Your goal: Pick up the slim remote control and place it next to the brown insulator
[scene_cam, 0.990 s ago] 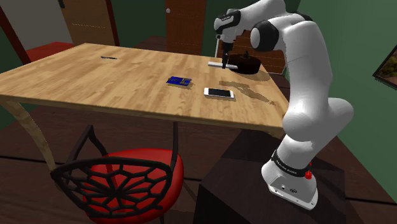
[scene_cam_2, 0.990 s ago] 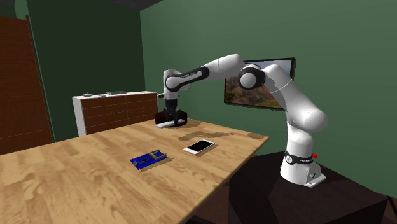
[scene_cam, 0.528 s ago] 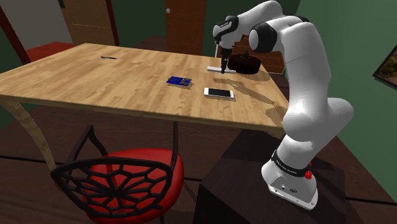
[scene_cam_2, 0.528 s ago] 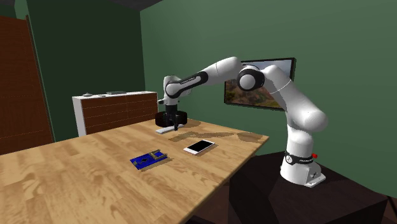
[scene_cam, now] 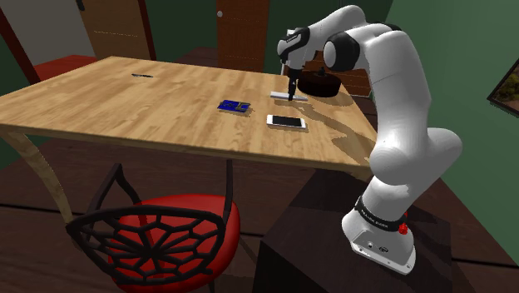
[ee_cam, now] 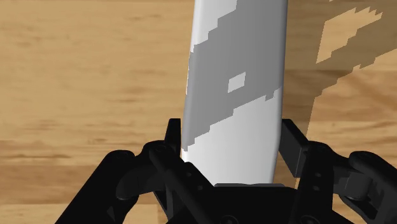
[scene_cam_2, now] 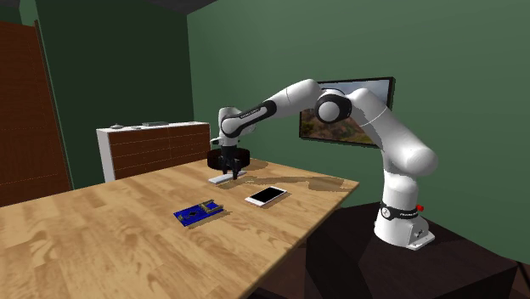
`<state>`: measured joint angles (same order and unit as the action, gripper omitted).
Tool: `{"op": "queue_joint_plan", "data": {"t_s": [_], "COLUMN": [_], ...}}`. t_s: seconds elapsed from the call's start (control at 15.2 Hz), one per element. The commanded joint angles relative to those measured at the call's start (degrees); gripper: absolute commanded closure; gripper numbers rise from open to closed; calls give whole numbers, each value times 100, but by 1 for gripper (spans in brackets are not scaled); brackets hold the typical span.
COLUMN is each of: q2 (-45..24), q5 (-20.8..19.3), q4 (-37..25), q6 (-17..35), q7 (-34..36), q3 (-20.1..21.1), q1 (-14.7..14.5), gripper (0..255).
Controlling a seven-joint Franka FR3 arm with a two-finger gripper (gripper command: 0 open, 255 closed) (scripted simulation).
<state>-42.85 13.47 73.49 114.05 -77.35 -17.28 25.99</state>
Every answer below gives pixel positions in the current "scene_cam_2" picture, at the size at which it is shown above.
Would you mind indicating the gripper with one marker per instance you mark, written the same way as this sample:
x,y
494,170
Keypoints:
x,y
228,154

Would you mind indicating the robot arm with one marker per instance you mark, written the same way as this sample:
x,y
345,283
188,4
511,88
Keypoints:
x,y
385,128

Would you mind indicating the white flat bar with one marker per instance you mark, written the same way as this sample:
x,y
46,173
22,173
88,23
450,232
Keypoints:
x,y
219,178

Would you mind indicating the dark round bowl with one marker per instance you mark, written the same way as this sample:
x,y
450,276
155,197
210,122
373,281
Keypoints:
x,y
244,157

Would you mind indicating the white phone with black screen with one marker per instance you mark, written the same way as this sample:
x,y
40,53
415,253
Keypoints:
x,y
266,195

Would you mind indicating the blue circuit board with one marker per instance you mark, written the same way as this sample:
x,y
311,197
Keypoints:
x,y
194,214

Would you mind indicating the brown and white sideboard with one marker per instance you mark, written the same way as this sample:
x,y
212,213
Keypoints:
x,y
157,147

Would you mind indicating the dark robot stand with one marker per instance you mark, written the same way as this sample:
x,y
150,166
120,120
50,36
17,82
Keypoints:
x,y
372,265

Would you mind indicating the brown wooden door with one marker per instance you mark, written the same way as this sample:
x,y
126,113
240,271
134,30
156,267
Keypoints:
x,y
29,124

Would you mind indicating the landscape wall picture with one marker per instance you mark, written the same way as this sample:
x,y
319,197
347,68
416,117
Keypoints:
x,y
331,126

